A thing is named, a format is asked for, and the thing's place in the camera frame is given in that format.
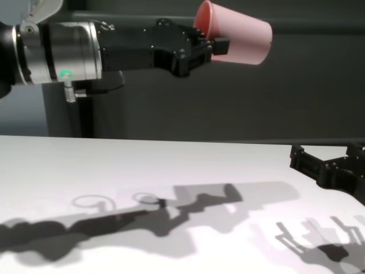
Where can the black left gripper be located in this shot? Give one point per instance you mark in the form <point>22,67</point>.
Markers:
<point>142,48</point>

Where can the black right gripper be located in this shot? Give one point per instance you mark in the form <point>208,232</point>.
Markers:
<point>345,177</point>

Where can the pink plastic cup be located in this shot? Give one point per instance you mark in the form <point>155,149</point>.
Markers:
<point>242,37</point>

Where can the thin grey frame rail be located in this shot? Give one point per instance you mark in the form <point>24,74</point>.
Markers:
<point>228,140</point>

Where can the thick grey frame bar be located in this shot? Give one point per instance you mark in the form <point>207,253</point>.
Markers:
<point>313,24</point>

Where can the dark frame post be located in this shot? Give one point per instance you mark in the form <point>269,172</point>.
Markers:
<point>82,117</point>

